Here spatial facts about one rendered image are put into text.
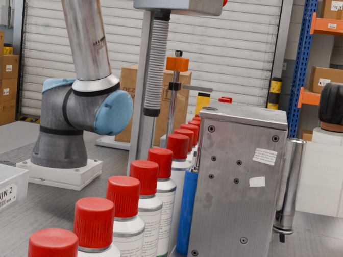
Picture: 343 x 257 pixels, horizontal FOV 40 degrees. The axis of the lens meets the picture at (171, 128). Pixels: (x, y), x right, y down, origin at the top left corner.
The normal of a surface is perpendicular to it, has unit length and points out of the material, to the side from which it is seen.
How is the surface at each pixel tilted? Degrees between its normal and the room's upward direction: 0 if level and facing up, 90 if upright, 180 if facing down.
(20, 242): 0
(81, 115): 107
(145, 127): 90
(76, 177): 90
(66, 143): 70
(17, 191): 92
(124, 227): 42
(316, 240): 0
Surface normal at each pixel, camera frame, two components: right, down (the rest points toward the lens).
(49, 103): -0.58, 0.04
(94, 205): 0.11, -0.99
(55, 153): 0.06, -0.17
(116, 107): 0.81, 0.29
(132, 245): 0.59, 0.22
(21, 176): 0.97, 0.19
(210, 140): -0.22, 0.15
